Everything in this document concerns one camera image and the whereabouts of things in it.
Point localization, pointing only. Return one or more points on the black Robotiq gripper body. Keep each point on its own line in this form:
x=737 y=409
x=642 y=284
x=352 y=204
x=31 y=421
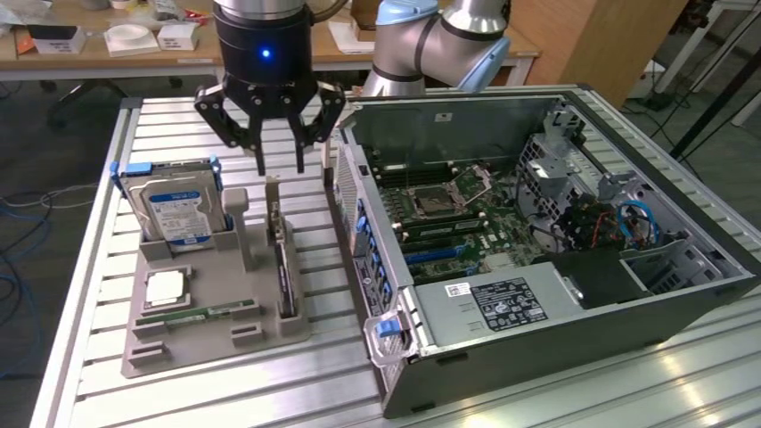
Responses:
x=264 y=76

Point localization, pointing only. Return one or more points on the black Nvidia graphics card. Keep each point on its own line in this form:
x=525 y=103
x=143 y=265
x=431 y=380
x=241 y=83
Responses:
x=285 y=276

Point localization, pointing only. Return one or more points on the white paper box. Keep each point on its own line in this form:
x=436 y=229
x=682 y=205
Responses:
x=351 y=40

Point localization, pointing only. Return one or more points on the white cardboard box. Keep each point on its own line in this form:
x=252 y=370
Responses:
x=179 y=38

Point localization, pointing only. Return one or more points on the red small packet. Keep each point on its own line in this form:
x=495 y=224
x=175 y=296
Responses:
x=197 y=16

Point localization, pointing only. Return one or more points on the white warning sticker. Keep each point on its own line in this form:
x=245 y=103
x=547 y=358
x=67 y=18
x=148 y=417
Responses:
x=444 y=117

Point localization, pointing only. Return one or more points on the brown cardboard box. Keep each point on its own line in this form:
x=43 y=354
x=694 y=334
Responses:
x=364 y=13

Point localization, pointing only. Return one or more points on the clear plastic packet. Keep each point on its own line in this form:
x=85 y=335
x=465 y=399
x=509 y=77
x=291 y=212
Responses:
x=163 y=9

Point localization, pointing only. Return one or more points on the hard disk with blue rails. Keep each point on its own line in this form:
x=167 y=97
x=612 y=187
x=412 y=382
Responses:
x=172 y=214

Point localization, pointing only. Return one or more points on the wooden desk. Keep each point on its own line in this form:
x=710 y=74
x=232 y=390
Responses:
x=89 y=59

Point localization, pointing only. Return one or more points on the black office chair base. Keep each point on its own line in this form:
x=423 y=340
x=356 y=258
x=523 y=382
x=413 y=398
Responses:
x=65 y=100

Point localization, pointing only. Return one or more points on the CPU socket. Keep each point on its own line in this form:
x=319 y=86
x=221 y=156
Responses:
x=433 y=200

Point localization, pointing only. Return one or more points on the metal socket cover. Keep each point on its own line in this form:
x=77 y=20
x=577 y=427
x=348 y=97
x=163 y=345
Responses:
x=476 y=168

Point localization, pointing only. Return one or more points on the beige tape roll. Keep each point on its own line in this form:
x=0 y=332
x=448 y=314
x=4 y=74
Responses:
x=125 y=4

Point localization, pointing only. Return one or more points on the white box with black top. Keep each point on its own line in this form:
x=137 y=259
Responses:
x=59 y=44

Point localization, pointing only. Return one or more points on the grey cup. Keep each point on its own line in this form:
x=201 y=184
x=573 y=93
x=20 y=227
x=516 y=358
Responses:
x=93 y=4

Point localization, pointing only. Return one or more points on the orange card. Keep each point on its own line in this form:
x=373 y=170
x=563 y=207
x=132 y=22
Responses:
x=25 y=44

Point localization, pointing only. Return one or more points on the blue expansion slot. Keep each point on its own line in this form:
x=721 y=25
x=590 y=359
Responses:
x=433 y=255

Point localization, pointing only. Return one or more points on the green motherboard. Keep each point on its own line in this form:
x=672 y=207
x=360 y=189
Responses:
x=493 y=232

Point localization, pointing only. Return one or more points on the silver CPU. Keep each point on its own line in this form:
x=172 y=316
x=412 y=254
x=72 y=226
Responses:
x=165 y=290

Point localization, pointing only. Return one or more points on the large metal disk bay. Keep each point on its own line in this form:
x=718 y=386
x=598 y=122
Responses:
x=553 y=169

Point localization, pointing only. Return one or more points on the green RAM stick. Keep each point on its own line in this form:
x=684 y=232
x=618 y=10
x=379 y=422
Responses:
x=191 y=314

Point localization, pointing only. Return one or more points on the grey plastic parts rack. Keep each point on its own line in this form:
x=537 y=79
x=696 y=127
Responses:
x=213 y=321

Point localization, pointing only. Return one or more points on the wooden cabinet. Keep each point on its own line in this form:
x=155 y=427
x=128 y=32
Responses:
x=594 y=44

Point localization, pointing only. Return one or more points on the blue case release latch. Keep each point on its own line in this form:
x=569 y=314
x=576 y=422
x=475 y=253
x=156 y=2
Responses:
x=387 y=331

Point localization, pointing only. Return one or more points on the grey power supply unit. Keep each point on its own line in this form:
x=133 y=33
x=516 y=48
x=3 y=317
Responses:
x=452 y=316

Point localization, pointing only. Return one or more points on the white bin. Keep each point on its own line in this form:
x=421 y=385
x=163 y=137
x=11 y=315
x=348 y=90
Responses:
x=645 y=84

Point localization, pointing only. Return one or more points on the black plastic air shroud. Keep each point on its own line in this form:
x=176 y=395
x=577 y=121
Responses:
x=594 y=276

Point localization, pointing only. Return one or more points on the open dark PC case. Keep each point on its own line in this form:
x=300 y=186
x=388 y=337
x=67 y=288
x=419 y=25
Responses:
x=535 y=356

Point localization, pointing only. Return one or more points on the small metal disk bay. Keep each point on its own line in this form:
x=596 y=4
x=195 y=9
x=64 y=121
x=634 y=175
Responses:
x=684 y=263

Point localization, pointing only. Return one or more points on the white metal frame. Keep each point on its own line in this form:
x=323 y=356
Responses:
x=714 y=84

